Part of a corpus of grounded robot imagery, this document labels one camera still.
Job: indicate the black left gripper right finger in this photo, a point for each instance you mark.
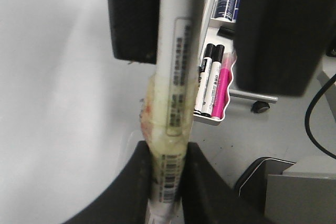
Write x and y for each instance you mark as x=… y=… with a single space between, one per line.
x=279 y=44

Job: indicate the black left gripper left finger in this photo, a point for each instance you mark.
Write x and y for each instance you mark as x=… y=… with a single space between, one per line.
x=134 y=29

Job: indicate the white black-tipped whiteboard marker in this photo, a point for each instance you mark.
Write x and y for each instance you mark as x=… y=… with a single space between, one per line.
x=167 y=114

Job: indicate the white whiteboard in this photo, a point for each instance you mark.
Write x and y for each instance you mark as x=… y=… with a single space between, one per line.
x=69 y=109

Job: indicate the blue labelled bottle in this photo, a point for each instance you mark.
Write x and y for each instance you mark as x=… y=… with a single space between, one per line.
x=227 y=10

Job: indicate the pink highlighter marker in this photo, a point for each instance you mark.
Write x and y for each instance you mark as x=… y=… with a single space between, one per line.
x=225 y=78

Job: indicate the white marker holder tray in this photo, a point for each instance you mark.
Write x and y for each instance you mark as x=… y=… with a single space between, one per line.
x=213 y=38

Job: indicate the grey stand leg bar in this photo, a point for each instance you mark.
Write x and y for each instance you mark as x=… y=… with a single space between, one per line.
x=253 y=96

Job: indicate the black-capped white marker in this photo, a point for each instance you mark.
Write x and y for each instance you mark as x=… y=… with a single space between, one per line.
x=209 y=98
x=203 y=77

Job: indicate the black caster wheel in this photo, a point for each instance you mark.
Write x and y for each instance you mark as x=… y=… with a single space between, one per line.
x=260 y=107

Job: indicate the grey metal box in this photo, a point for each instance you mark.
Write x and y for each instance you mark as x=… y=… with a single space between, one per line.
x=291 y=192

